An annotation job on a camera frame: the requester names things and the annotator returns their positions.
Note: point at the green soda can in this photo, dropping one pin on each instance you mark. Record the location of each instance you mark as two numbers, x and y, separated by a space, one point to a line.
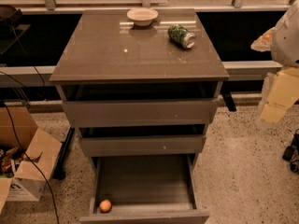
181 36

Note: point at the brown cardboard box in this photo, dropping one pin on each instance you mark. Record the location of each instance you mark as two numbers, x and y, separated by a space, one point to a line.
18 129

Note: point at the grey bottom drawer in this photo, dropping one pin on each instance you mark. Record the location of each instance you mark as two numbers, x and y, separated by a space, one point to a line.
157 189

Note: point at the black power adapter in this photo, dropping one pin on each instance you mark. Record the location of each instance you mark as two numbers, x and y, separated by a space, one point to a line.
291 154

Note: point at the grey drawer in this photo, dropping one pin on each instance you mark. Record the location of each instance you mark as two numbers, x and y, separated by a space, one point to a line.
134 113
157 189
142 145

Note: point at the orange fruit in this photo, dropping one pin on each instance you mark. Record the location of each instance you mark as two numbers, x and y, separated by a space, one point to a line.
105 206

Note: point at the grey drawer cabinet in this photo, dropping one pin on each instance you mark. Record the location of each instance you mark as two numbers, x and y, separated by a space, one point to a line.
110 59

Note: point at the snack packets in box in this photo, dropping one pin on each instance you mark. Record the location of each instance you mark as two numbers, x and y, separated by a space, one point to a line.
10 160

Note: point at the grey middle drawer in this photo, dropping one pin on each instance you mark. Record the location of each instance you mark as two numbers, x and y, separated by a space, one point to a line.
142 145

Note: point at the grey top drawer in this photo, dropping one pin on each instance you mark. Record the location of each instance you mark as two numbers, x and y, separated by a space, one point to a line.
134 113

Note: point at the white ceramic bowl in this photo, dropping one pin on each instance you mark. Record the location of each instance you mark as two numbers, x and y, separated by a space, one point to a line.
142 16

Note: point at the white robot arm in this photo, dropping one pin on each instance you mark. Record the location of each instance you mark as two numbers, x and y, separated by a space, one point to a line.
282 40

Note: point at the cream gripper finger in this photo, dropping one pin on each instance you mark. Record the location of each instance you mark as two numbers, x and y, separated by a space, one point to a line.
280 92

